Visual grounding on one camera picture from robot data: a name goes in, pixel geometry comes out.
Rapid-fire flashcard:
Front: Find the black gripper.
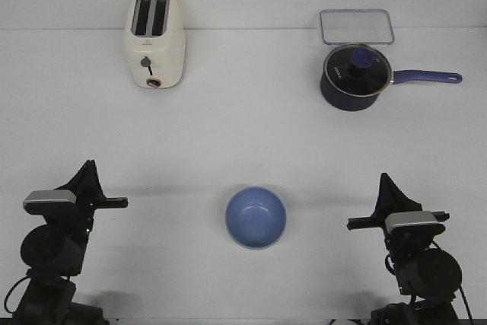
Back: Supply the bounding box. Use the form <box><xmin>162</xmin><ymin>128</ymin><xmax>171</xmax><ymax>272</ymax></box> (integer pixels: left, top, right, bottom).
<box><xmin>43</xmin><ymin>160</ymin><xmax>129</xmax><ymax>241</ymax></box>
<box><xmin>347</xmin><ymin>173</ymin><xmax>450</xmax><ymax>260</ymax></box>

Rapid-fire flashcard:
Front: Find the blue bowl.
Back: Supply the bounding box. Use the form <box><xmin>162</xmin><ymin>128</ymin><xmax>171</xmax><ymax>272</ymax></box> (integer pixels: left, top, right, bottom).
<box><xmin>225</xmin><ymin>186</ymin><xmax>287</xmax><ymax>249</ymax></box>

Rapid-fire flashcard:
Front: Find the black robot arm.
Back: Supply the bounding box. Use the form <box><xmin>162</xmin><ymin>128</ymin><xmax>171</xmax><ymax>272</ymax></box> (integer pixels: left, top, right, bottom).
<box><xmin>346</xmin><ymin>173</ymin><xmax>464</xmax><ymax>324</ymax></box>
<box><xmin>1</xmin><ymin>160</ymin><xmax>128</xmax><ymax>324</ymax></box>

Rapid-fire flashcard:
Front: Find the dark blue saucepan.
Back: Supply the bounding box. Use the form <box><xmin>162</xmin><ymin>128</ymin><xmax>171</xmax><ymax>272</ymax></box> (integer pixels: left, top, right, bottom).
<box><xmin>320</xmin><ymin>70</ymin><xmax>463</xmax><ymax>111</ymax></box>

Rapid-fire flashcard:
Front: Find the glass pot lid blue knob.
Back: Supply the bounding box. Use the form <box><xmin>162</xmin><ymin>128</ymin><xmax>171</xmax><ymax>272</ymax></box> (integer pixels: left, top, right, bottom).
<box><xmin>323</xmin><ymin>43</ymin><xmax>393</xmax><ymax>84</ymax></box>

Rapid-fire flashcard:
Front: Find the white two-slot toaster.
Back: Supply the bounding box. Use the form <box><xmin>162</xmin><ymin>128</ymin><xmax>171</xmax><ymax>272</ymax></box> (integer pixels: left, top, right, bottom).
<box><xmin>123</xmin><ymin>0</ymin><xmax>186</xmax><ymax>89</ymax></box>

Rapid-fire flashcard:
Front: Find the clear plastic container lid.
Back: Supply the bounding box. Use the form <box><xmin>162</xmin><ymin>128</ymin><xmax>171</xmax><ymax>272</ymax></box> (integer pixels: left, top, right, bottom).
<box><xmin>319</xmin><ymin>9</ymin><xmax>395</xmax><ymax>46</ymax></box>

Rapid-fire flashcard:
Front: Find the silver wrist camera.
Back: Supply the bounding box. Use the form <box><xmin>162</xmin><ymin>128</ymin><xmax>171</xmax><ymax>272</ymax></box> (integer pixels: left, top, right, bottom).
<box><xmin>23</xmin><ymin>190</ymin><xmax>77</xmax><ymax>215</ymax></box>
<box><xmin>384</xmin><ymin>211</ymin><xmax>440</xmax><ymax>234</ymax></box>

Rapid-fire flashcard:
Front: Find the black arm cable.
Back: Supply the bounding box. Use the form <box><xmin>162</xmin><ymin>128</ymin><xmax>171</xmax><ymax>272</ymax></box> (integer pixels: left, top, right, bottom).
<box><xmin>458</xmin><ymin>282</ymin><xmax>475</xmax><ymax>322</ymax></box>

